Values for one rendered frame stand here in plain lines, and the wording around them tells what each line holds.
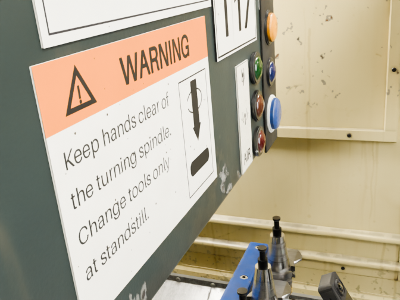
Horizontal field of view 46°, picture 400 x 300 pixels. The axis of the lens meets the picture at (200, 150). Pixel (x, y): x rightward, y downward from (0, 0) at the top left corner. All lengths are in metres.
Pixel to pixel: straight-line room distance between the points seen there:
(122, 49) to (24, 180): 0.08
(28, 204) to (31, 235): 0.01
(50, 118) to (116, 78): 0.04
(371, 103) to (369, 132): 0.07
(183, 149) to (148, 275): 0.07
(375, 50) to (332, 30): 0.11
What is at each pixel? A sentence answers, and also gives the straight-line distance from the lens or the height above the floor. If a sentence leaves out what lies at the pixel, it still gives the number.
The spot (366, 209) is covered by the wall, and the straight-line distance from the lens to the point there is 1.28.
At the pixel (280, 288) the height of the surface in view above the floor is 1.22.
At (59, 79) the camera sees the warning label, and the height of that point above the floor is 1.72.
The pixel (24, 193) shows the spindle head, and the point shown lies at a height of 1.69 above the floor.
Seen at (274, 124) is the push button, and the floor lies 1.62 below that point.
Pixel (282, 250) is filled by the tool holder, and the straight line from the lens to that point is 0.90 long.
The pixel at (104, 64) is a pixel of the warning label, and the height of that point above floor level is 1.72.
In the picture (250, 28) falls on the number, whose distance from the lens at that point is 0.39.
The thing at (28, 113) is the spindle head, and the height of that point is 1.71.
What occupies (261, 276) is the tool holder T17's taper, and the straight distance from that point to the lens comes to 0.81.
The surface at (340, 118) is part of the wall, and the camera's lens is 1.19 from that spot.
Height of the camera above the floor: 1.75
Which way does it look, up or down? 20 degrees down
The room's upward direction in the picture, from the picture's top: 5 degrees counter-clockwise
